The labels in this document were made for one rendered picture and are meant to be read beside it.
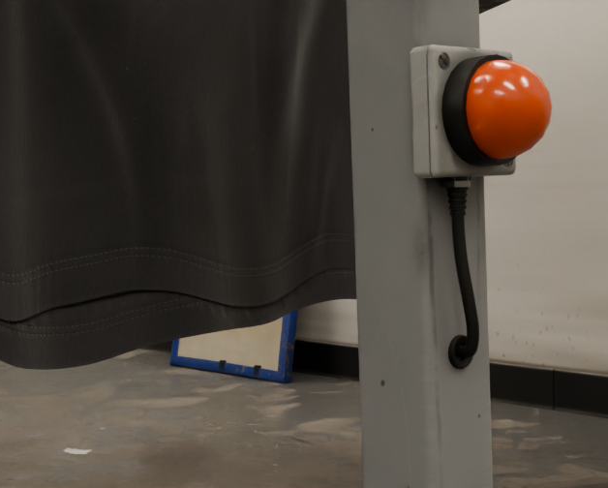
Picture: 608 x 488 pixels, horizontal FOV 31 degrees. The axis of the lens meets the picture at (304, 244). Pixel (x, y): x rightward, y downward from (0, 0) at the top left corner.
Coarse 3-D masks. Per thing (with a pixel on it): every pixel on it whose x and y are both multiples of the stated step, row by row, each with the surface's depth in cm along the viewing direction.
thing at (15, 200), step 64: (0, 0) 62; (64, 0) 66; (128, 0) 67; (192, 0) 71; (256, 0) 75; (320, 0) 80; (0, 64) 62; (64, 64) 66; (128, 64) 68; (192, 64) 71; (256, 64) 75; (320, 64) 80; (0, 128) 62; (64, 128) 66; (128, 128) 69; (192, 128) 71; (256, 128) 76; (320, 128) 80; (0, 192) 62; (64, 192) 66; (128, 192) 69; (192, 192) 71; (256, 192) 76; (320, 192) 81; (0, 256) 62; (64, 256) 66; (128, 256) 69; (192, 256) 71; (256, 256) 76; (320, 256) 81; (0, 320) 62; (64, 320) 66; (128, 320) 69; (192, 320) 71; (256, 320) 76
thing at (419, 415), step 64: (384, 0) 44; (448, 0) 44; (384, 64) 44; (448, 64) 42; (384, 128) 44; (384, 192) 44; (384, 256) 44; (448, 256) 44; (384, 320) 45; (448, 320) 44; (384, 384) 45; (448, 384) 44; (384, 448) 45; (448, 448) 44
